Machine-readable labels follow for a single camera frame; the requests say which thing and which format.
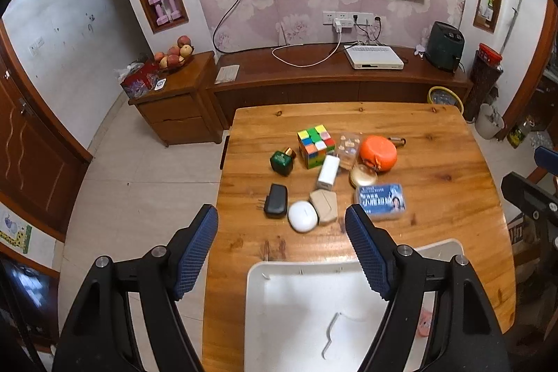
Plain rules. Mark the sword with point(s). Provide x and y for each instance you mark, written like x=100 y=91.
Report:
x=513 y=21

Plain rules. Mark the white set-top box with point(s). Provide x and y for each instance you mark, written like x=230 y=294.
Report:
x=372 y=57

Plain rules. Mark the white power bank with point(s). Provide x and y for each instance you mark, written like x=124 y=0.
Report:
x=328 y=173

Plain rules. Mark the green spray bottle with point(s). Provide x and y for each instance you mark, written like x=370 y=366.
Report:
x=488 y=10

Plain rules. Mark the black charger adapter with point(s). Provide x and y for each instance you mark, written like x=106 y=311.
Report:
x=276 y=202

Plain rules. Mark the orange round case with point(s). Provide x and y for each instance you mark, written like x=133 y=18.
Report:
x=377 y=152

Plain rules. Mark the white round case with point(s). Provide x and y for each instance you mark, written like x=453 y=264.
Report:
x=302 y=216

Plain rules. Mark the white wall outlet strip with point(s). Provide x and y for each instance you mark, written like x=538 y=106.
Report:
x=344 y=18

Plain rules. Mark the yellow rimmed bin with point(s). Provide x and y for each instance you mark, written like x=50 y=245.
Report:
x=444 y=93

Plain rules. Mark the cartoon wall sticker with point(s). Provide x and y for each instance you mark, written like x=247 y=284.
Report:
x=17 y=234

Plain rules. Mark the white light switch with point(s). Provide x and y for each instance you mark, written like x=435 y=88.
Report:
x=36 y=45

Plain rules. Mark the colourful puzzle cube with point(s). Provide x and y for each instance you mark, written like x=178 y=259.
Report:
x=316 y=145

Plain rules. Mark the blue printed box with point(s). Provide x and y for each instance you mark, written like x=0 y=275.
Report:
x=381 y=202

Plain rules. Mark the dark fruit bowl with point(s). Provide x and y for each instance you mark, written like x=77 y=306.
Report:
x=174 y=67

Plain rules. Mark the small white device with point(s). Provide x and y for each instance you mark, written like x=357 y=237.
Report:
x=161 y=85

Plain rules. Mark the gold round compact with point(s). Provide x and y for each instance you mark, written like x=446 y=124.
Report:
x=363 y=176

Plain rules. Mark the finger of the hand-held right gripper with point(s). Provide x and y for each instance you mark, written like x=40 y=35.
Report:
x=527 y=193
x=547 y=159

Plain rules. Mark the small brown tube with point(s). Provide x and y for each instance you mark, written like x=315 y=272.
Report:
x=397 y=141

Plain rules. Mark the pink dumbbell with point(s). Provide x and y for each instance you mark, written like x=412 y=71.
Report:
x=157 y=8
x=171 y=1

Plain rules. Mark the white plastic tray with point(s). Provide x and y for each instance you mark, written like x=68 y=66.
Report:
x=296 y=311

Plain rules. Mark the red tissue box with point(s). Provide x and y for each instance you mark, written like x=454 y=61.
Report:
x=139 y=84

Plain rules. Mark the clear plastic bag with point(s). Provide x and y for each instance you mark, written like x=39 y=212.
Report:
x=348 y=145

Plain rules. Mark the pile of peaches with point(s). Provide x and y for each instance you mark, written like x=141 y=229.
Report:
x=174 y=51

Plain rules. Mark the dark container with red lid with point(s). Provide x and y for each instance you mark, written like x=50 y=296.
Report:
x=481 y=84

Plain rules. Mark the small white figurine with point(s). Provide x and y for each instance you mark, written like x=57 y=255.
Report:
x=420 y=50

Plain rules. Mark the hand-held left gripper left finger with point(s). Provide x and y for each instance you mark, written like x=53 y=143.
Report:
x=198 y=254

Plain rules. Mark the white bucket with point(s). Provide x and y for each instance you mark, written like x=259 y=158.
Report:
x=486 y=125

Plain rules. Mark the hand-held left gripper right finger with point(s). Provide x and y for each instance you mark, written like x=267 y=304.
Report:
x=368 y=250

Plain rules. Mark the green perfume bottle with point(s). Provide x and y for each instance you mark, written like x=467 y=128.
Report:
x=281 y=163

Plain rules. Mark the printed cardboard box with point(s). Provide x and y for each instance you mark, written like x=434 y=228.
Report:
x=521 y=234

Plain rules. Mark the wooden side cabinet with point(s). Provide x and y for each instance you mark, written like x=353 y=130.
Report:
x=183 y=110

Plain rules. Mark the beige hexagonal box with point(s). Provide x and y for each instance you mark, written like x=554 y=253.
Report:
x=325 y=206

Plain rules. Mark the long wooden television cabinet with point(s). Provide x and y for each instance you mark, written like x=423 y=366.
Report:
x=305 y=88

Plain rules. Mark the white flat pad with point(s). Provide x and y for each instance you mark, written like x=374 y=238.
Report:
x=226 y=74

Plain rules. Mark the wooden door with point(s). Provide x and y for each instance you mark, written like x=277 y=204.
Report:
x=30 y=163

